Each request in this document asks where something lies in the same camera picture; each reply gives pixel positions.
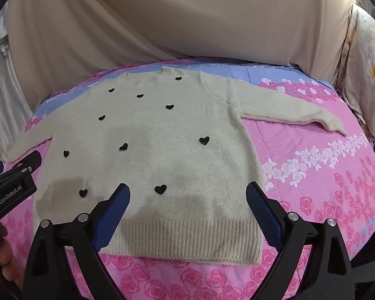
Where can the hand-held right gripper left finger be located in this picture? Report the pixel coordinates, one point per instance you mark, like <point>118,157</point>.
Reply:
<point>119,200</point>

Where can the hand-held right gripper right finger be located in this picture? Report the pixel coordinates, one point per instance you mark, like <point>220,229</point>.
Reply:
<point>258,200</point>

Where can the beige sweater with black hearts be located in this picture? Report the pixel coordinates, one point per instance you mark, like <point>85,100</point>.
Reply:
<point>175,131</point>

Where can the person's left hand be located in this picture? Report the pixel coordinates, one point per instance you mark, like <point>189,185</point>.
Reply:
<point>7,253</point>

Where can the pink floral bed sheet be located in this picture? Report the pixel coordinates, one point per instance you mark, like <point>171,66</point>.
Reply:
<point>315,168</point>

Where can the white curtain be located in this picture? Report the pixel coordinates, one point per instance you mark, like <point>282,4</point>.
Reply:
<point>6,100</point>

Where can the pale floral pillow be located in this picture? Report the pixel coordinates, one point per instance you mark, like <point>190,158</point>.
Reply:
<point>362,68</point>

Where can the beige draped cloth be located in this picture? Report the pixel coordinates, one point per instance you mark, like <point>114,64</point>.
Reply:
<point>190,15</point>

